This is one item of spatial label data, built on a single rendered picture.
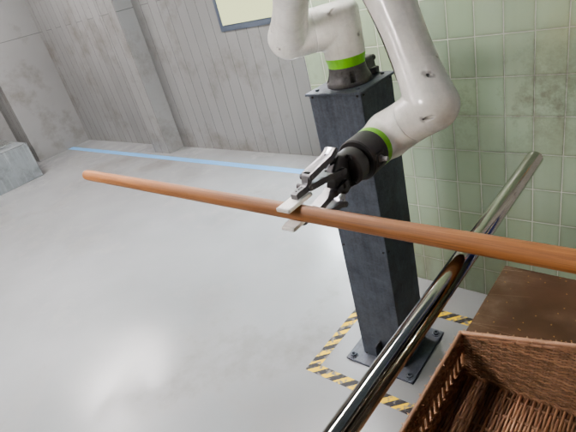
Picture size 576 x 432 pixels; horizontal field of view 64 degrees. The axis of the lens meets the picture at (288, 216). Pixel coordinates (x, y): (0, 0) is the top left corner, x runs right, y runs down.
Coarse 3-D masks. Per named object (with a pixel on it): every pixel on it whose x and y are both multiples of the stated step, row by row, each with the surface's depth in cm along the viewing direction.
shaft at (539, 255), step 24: (168, 192) 106; (192, 192) 100; (216, 192) 96; (288, 216) 83; (312, 216) 79; (336, 216) 76; (360, 216) 74; (408, 240) 68; (432, 240) 65; (456, 240) 63; (480, 240) 61; (504, 240) 60; (528, 264) 58; (552, 264) 56
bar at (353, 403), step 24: (528, 168) 82; (504, 192) 76; (504, 216) 73; (456, 264) 63; (432, 288) 60; (456, 288) 62; (432, 312) 57; (408, 336) 54; (384, 360) 52; (360, 384) 50; (384, 384) 50; (360, 408) 48
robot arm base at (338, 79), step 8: (368, 56) 152; (360, 64) 145; (368, 64) 152; (328, 72) 151; (336, 72) 146; (344, 72) 145; (352, 72) 145; (360, 72) 145; (368, 72) 148; (376, 72) 153; (328, 80) 152; (336, 80) 147; (344, 80) 146; (352, 80) 146; (360, 80) 145; (368, 80) 147; (336, 88) 148; (344, 88) 146
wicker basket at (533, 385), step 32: (448, 352) 106; (480, 352) 110; (512, 352) 104; (544, 352) 98; (448, 384) 110; (480, 384) 113; (512, 384) 108; (544, 384) 103; (416, 416) 95; (448, 416) 108; (480, 416) 106; (512, 416) 105
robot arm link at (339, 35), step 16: (352, 0) 139; (320, 16) 137; (336, 16) 137; (352, 16) 138; (320, 32) 138; (336, 32) 138; (352, 32) 139; (320, 48) 142; (336, 48) 142; (352, 48) 141; (336, 64) 145; (352, 64) 144
